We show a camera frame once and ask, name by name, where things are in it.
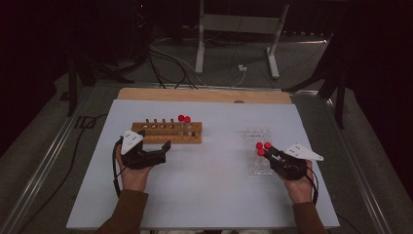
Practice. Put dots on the clear plastic tube rack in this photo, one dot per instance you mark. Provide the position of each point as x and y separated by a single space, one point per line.
258 152

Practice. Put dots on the black tripod stand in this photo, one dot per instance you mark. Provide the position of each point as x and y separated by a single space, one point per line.
73 84
339 97

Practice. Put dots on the metal floor rail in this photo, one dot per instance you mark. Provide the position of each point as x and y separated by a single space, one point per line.
360 175
39 172

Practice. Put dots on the person's right hand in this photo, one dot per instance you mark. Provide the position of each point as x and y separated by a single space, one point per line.
300 190

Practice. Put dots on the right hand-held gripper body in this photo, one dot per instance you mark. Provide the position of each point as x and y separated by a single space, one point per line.
289 167

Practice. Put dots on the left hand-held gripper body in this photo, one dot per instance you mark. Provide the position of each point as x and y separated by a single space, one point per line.
142 157

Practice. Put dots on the grey metal stand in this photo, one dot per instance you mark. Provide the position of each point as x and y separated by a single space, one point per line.
240 24

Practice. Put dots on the wooden test tube rack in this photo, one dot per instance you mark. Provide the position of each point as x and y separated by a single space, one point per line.
167 132

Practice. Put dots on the person's left hand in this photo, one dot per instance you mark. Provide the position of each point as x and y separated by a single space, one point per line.
136 178

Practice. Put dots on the light blue table mat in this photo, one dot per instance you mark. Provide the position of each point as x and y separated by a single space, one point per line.
201 195

